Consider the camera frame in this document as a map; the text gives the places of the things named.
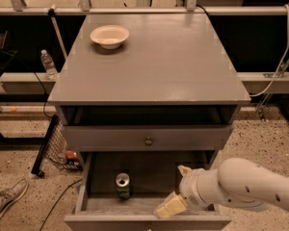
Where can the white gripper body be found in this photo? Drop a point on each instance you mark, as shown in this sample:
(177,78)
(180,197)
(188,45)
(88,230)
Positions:
(190,186)

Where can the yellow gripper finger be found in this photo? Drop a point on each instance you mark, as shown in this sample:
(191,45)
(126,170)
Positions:
(174,204)
(184,171)

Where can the green soda can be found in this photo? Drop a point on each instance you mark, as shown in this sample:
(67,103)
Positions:
(123,185)

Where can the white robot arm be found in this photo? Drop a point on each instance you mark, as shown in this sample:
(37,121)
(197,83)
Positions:
(236,183)

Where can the round brass drawer knob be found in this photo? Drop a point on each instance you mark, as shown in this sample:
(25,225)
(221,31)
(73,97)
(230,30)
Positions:
(148,142)

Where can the grey open middle drawer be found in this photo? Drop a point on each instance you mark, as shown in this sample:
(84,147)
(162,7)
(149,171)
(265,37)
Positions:
(153,176)

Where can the grey wooden drawer cabinet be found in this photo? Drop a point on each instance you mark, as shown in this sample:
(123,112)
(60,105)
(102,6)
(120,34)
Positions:
(172,70)

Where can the grey top drawer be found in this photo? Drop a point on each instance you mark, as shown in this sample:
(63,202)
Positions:
(132,138)

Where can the white paper bowl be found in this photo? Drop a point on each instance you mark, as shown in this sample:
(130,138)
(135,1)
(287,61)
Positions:
(109,36)

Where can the clear plastic water bottle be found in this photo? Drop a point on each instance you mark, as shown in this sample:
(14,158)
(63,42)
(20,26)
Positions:
(48,64)

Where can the grey sneaker shoe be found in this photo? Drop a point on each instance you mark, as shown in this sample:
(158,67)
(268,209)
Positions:
(10,195)

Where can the black wire basket rack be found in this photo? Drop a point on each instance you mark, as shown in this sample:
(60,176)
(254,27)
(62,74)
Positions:
(54,149)

